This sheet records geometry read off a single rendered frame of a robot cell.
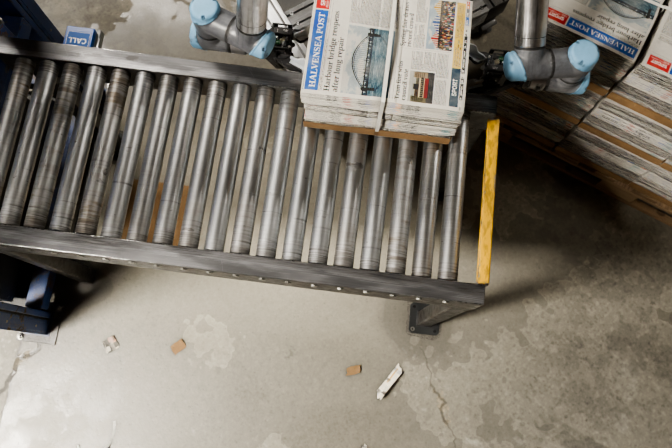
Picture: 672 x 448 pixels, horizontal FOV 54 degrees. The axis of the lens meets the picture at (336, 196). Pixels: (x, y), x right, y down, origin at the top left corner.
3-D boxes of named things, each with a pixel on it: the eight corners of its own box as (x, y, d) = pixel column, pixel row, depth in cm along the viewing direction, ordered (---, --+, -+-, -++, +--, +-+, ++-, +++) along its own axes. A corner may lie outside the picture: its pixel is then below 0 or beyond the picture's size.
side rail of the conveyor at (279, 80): (487, 112, 185) (498, 94, 173) (485, 130, 183) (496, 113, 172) (18, 54, 187) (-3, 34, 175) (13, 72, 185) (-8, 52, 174)
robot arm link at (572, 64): (560, 68, 158) (545, 87, 168) (605, 64, 158) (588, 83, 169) (554, 38, 160) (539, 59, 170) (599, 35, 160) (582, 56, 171)
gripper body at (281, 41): (291, 50, 170) (244, 44, 170) (292, 65, 178) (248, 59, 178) (295, 23, 172) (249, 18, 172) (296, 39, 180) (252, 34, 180)
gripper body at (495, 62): (488, 46, 171) (534, 52, 171) (480, 62, 179) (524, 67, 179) (486, 73, 169) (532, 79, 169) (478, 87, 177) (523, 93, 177)
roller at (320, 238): (352, 97, 176) (342, 89, 172) (330, 271, 163) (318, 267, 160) (337, 99, 178) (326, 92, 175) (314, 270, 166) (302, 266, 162)
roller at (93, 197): (134, 73, 178) (129, 65, 174) (97, 242, 166) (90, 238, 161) (116, 71, 178) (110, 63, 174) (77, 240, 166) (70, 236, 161)
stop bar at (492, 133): (499, 121, 171) (501, 118, 169) (488, 286, 160) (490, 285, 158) (486, 119, 171) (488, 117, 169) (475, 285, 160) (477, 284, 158)
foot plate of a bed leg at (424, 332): (444, 301, 238) (444, 301, 237) (441, 341, 235) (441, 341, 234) (407, 296, 239) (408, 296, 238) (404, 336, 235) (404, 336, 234)
